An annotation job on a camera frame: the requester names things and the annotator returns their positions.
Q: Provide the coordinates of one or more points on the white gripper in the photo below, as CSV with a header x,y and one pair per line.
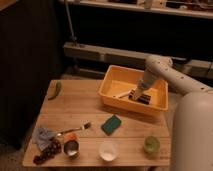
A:
x,y
141,87

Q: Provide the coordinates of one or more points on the black whiteboard eraser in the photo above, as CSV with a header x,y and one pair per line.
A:
x,y
143,98

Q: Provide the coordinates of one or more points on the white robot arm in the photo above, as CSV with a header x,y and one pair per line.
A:
x,y
192,132

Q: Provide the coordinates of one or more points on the yellow plastic tray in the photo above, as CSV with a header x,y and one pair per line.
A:
x,y
119,80

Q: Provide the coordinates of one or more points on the teal green sponge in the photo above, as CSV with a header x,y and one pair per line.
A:
x,y
111,124

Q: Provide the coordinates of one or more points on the green plastic cup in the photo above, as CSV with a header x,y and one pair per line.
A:
x,y
151,145

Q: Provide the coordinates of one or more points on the white small bowl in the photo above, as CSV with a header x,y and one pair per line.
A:
x,y
108,151

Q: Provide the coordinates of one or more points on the orange carrot piece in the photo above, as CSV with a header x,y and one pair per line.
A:
x,y
69,137

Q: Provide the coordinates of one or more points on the grey lower shelf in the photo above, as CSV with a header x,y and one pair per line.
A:
x,y
196,68

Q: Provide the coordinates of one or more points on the grey shelf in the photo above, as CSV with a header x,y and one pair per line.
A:
x,y
196,68
152,6

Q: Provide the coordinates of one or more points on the silver metal cup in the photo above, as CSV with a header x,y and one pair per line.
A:
x,y
71,148

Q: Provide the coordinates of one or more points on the dark purple grape bunch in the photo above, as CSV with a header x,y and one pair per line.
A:
x,y
49,152

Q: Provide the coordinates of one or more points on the grey blue cloth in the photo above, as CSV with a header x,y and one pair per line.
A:
x,y
42,137

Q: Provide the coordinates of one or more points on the grey upper shelf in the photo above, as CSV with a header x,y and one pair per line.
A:
x,y
152,6

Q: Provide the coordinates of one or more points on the metal shelf pole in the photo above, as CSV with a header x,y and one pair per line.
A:
x,y
73,37

